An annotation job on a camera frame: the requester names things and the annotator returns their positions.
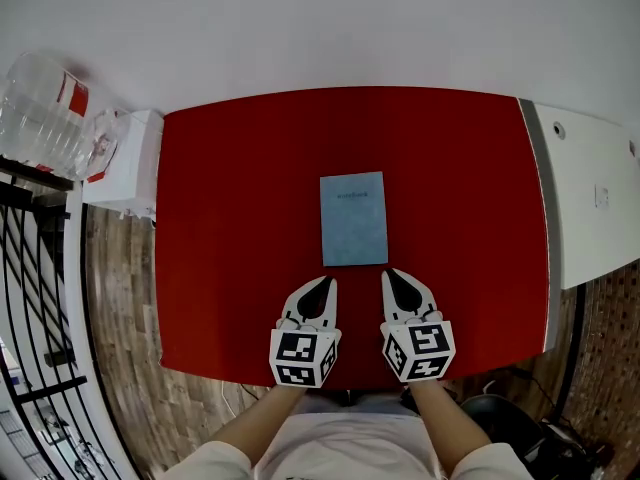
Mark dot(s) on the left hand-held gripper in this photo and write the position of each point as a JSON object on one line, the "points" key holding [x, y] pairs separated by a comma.
{"points": [[300, 350]]}

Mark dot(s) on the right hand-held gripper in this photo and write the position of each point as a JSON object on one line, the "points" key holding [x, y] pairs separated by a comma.
{"points": [[422, 350]]}

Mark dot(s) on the blue notebook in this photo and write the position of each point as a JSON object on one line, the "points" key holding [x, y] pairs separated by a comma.
{"points": [[354, 220]]}

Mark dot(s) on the person's right forearm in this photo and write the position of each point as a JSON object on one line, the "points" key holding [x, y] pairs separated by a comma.
{"points": [[450, 425]]}

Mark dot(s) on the person's left forearm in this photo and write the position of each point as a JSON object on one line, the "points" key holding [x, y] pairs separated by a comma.
{"points": [[250, 420]]}

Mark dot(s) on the red table mat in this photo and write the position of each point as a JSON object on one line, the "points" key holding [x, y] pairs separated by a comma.
{"points": [[240, 228]]}

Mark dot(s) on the person's white shirt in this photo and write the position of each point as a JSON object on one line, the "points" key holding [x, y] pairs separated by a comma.
{"points": [[345, 448]]}

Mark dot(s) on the black chair seat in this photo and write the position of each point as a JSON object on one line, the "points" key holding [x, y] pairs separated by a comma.
{"points": [[505, 430]]}

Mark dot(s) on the black table leg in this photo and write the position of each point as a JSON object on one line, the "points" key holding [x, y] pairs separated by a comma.
{"points": [[570, 348]]}

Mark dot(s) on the white box appliance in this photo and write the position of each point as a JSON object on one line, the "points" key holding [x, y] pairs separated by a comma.
{"points": [[131, 168]]}

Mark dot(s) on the black metal railing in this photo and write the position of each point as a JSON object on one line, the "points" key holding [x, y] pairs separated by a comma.
{"points": [[35, 288]]}

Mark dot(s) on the clear plastic water jug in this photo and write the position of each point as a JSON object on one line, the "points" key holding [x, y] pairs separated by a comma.
{"points": [[45, 118]]}

